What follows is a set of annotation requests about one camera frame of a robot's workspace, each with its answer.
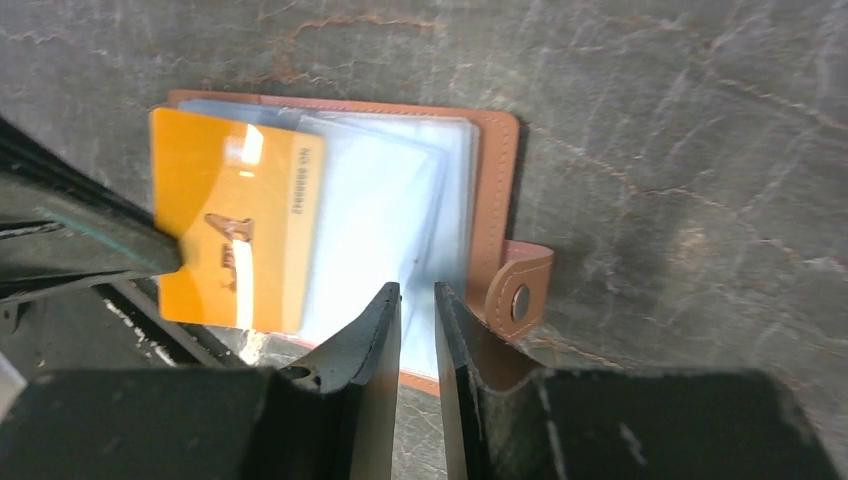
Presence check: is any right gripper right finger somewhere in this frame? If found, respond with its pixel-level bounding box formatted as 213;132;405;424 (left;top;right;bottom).
434;282;838;479

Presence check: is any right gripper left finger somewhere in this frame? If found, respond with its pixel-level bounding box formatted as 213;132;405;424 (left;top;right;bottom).
1;283;401;479

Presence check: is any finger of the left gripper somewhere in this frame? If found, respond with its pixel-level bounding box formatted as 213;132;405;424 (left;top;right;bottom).
1;120;182;302

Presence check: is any orange VIP credit card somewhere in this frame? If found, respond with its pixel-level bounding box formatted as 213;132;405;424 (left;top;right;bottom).
150;108;325;333

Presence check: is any brown leather card holder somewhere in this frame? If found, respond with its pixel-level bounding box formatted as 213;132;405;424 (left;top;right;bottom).
164;90;553;395

